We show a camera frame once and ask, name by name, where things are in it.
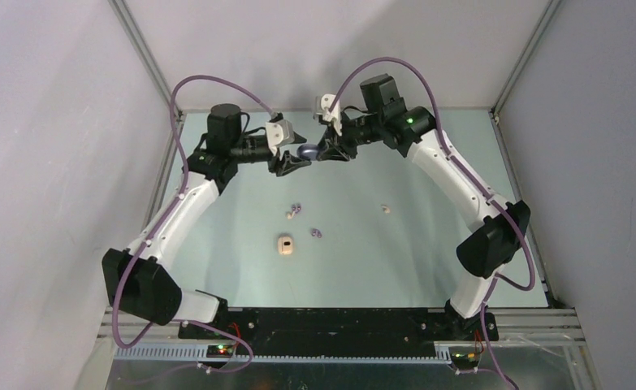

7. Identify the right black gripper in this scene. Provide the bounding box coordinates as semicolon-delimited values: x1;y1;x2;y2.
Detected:
318;110;384;162

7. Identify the purple earbud charging case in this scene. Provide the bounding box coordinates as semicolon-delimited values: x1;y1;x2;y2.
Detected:
296;144;323;161

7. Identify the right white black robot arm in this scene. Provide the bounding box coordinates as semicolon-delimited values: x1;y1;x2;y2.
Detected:
315;74;530;340

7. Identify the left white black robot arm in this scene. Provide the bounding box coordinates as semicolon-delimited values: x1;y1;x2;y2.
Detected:
102;103;310;349

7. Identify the beige earbud charging case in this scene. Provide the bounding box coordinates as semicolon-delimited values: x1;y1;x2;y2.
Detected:
277;236;294;256

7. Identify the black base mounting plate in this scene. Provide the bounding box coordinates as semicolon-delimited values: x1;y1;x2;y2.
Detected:
178;308;499;358

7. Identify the left circuit board with LEDs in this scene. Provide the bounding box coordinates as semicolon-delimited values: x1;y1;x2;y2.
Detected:
206;344;236;359

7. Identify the circuit board with leds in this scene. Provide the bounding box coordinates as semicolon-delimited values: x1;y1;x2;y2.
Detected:
206;344;236;359
450;352;482;371

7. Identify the right circuit board with LEDs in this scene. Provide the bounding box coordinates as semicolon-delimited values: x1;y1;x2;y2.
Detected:
450;352;482;371

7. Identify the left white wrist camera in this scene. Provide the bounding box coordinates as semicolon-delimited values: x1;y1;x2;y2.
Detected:
265;113;295;148

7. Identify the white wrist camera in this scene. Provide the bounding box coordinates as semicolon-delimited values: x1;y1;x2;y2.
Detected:
265;113;295;148
313;93;342;137

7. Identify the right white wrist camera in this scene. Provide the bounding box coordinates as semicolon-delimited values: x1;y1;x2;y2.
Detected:
313;93;342;137

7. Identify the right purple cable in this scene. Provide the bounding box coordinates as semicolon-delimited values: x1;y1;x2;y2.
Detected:
328;57;537;390

